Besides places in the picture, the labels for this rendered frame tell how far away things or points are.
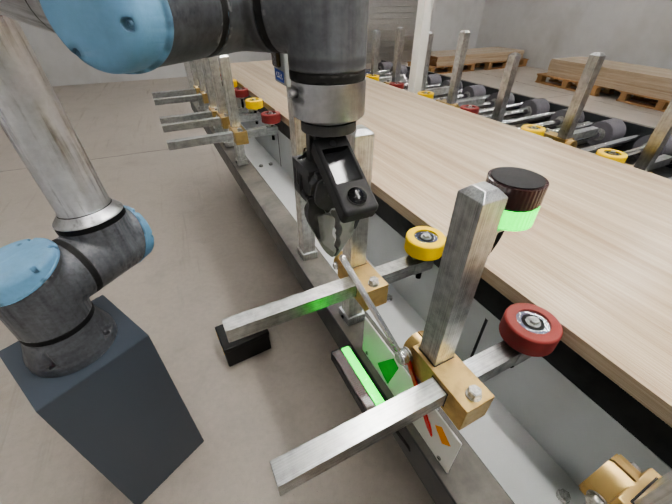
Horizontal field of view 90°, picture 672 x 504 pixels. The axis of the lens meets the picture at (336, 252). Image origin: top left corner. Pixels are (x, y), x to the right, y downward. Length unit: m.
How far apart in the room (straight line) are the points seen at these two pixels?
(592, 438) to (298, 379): 1.08
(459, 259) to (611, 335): 0.31
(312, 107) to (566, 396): 0.60
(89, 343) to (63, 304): 0.12
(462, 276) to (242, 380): 1.28
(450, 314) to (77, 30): 0.46
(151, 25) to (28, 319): 0.71
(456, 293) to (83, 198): 0.80
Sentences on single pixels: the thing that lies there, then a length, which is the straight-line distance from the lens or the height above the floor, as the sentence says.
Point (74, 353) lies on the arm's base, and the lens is 1.00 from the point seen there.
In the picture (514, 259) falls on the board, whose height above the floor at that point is 0.90.
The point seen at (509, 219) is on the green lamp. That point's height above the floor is 1.11.
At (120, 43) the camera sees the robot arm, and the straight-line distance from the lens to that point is 0.36.
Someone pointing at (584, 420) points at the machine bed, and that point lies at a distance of 0.72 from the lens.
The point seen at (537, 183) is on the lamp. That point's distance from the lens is 0.41.
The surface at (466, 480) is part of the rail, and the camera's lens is 0.66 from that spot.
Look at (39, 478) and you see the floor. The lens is 1.69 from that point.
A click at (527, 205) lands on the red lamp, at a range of 0.40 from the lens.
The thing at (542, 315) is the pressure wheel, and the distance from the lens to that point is 0.61.
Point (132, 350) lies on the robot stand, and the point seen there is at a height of 0.59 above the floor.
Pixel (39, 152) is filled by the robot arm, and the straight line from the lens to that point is 0.91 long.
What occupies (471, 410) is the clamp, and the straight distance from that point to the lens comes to 0.51.
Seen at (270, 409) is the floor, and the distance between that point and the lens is 1.48.
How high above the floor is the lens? 1.30
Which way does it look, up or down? 37 degrees down
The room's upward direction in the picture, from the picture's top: straight up
